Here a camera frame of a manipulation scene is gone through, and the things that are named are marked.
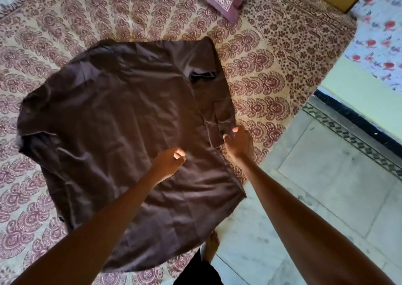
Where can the person's left hand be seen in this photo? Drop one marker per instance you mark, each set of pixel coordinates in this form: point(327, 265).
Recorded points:
point(166, 165)

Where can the person's right hand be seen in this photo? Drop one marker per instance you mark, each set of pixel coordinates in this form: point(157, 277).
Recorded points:
point(240, 145)

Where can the person's right fingers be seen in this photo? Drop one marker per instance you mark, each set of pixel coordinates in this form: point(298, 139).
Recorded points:
point(231, 133)

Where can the person's left fingers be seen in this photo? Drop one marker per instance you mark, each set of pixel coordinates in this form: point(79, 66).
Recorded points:
point(180, 156)

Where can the brown shirt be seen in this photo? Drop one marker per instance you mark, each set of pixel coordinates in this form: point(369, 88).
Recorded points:
point(125, 130)

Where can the person's left forearm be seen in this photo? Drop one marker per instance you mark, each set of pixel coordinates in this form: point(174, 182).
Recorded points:
point(94, 234)

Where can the person's right forearm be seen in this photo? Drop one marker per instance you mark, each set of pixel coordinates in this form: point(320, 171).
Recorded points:
point(298, 225)

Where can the maroon patterned bed sheet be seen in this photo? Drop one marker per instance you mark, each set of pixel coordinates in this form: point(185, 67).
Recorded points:
point(267, 58)

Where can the person's bare foot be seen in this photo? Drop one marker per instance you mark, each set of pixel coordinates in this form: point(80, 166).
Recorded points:
point(209, 247)

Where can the person's black trousers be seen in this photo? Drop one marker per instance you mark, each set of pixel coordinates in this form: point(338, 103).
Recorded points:
point(198, 272)

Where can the white red floral curtain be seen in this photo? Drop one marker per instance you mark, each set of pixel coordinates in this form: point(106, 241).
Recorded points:
point(377, 36)

